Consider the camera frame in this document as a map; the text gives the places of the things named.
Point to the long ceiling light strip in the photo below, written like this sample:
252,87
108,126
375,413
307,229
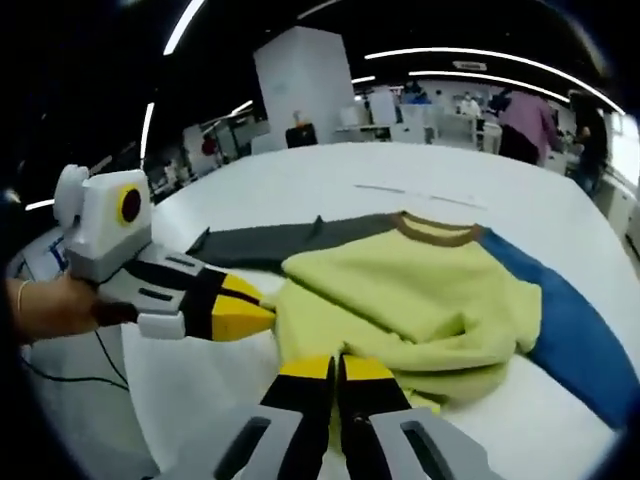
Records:
182,25

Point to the black box with orange item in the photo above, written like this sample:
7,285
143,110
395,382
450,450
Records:
301,137

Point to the white square column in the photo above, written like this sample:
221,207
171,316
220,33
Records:
305,90

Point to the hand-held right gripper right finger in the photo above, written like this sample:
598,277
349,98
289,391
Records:
375,425

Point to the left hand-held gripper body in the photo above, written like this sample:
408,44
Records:
107,235

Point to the white cabinet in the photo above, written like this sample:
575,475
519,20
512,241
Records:
617,205

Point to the short ceiling light strip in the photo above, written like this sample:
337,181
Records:
147,135
40,204

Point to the long curved ceiling light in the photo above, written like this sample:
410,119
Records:
500,80
475,51

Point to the yellow blue grey garment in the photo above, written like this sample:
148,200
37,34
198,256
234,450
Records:
400,290

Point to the translucent storage box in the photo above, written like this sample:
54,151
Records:
352,116

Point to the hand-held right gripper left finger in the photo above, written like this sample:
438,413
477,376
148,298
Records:
295,425

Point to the person's left hand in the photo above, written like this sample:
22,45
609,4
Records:
60,310

